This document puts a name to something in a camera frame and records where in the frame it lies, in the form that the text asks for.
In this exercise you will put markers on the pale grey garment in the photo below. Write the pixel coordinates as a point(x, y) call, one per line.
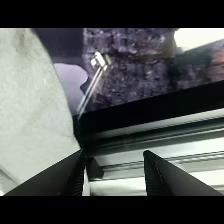
point(30, 100)

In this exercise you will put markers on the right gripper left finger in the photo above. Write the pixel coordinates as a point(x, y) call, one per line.
point(61, 180)

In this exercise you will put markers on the silver frame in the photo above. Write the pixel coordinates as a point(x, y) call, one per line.
point(186, 141)

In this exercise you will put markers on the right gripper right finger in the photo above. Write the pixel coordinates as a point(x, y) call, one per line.
point(166, 181)

